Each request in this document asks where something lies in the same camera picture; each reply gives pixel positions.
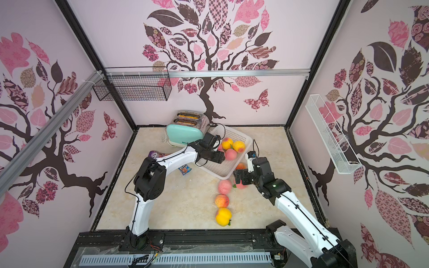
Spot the orange red peach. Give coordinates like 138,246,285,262
236,163,246,170

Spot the yellow peach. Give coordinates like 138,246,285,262
221,138,233,151
215,208,232,227
232,141,246,154

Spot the small pink peach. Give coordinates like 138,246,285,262
225,149,238,161

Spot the orange pink peach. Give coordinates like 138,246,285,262
214,194,230,208

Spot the yellow peach front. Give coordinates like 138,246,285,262
215,208,232,227

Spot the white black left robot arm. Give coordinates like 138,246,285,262
126,133,226,250

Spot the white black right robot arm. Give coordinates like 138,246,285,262
233,151,358,268

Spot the white plastic basket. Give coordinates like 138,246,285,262
197,125,253,180

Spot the mint green toaster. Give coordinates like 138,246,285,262
166,110,210,147

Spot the blue candy packet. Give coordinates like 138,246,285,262
178,165,192,175

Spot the purple candy bag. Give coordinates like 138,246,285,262
148,150,166,159

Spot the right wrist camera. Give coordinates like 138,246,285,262
247,151,257,162

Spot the white wire wall shelf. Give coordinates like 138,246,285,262
305,94,363,174

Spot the black wire wall basket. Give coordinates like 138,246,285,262
93,65,172,101

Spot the aluminium rail back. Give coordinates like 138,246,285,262
107,69,311,78

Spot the aluminium rail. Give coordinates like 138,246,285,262
1,70,102,195
107,69,311,78

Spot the white slotted cable duct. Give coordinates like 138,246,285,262
78,252,271,268

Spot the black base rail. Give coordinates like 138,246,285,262
63,228,354,268

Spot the aluminium rail left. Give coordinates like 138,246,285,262
1,70,102,195

